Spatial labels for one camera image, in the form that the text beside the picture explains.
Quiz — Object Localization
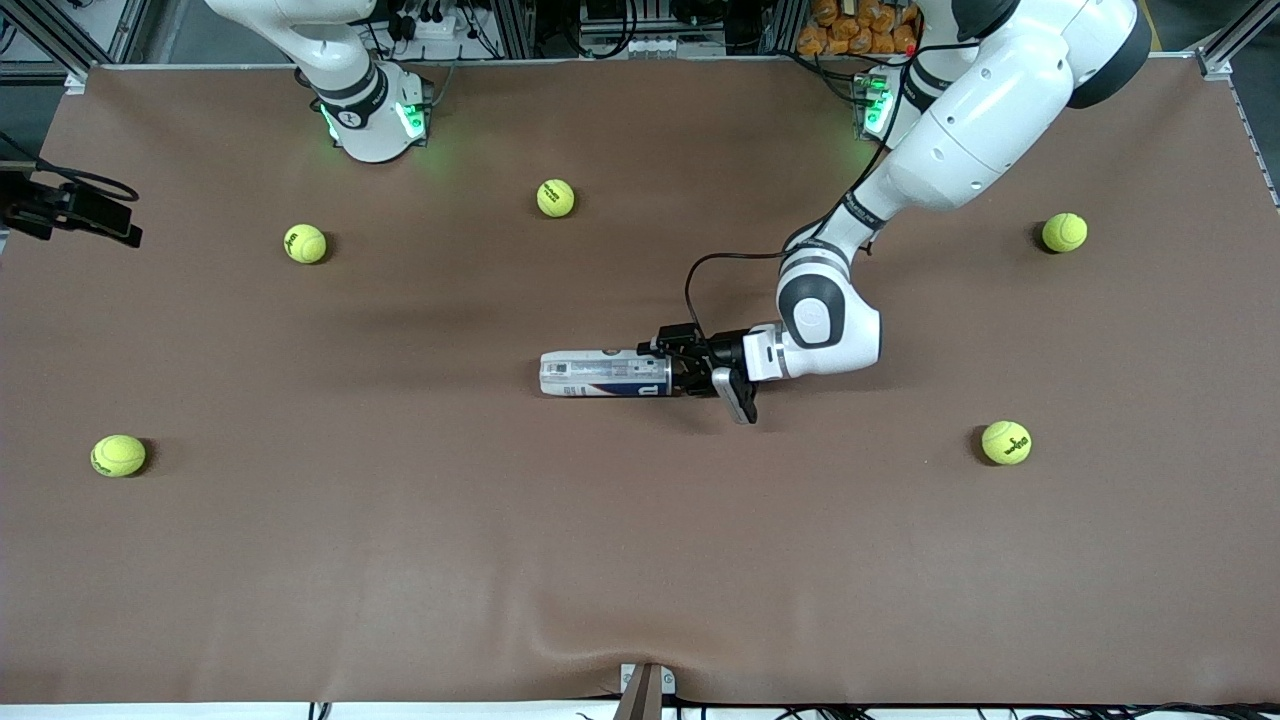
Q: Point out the aluminium frame strut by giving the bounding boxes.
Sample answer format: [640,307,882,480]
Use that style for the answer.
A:
[0,0,151,96]
[1195,0,1280,81]

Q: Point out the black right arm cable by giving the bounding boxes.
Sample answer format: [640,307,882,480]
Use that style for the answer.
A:
[0,130,141,203]

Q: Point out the white blue tennis ball can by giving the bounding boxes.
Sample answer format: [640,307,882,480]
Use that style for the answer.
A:
[539,347,674,399]

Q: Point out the pile of orange objects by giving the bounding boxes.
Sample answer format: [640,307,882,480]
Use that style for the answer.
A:
[797,0,921,58]

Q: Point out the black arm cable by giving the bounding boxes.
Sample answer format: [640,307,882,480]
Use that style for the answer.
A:
[685,40,986,341]
[0,130,141,203]

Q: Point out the white terminal strip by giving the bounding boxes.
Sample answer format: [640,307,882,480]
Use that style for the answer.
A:
[625,35,726,59]

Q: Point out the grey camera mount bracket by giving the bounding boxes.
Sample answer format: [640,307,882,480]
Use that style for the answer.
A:
[618,662,678,720]

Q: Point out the white power strip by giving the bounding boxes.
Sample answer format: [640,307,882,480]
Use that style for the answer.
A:
[395,0,471,46]

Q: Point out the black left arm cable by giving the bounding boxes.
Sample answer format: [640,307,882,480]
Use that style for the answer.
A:
[685,40,986,341]

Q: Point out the brown table cloth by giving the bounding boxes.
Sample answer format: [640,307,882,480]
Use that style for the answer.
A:
[0,55,1280,706]

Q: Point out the base connector box green light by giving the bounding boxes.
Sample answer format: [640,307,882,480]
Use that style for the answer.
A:
[852,72,894,138]
[398,76,435,142]

